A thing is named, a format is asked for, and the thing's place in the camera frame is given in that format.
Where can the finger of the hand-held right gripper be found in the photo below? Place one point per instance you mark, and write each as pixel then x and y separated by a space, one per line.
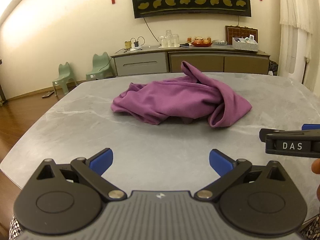
pixel 311 127
pixel 262 135

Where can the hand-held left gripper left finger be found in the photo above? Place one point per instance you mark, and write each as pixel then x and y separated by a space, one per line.
pixel 103 160

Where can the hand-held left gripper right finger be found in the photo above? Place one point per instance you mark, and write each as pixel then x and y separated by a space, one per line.
pixel 218 161

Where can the purple pants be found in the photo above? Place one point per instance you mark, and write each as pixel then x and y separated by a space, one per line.
pixel 180 100

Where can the person's right hand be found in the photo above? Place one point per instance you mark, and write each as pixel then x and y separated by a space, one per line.
pixel 316 166

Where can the black bag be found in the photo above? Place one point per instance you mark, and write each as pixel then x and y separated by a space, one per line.
pixel 273 68

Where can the white standing air conditioner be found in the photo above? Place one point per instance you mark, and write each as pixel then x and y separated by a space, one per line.
pixel 293 55

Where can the person's patterned clothing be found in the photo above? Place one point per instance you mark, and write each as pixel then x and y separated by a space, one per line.
pixel 311 228

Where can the dark flat floor scale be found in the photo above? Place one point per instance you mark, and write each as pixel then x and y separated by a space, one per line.
pixel 48 95

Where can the white storage basket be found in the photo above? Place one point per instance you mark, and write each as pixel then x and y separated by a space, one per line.
pixel 245 45

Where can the green plastic chair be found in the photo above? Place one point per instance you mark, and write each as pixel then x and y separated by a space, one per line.
pixel 63 76
pixel 100 67

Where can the grey and brown sideboard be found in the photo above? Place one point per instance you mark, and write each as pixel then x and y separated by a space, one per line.
pixel 195 62

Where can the glass ashtray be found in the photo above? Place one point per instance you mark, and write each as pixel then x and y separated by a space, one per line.
pixel 220 42

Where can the wooden framed board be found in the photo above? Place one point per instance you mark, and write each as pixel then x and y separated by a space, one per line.
pixel 231 31

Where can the red fruit bowl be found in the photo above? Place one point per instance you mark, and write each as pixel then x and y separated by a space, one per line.
pixel 201 42

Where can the black phone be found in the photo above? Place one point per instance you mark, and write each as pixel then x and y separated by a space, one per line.
pixel 185 45

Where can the yellow box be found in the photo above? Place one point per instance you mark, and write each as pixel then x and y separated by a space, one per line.
pixel 128 44

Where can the white power strip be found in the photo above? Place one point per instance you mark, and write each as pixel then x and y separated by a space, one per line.
pixel 137 45

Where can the set of clear glasses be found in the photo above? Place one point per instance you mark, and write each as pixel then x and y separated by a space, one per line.
pixel 169 40

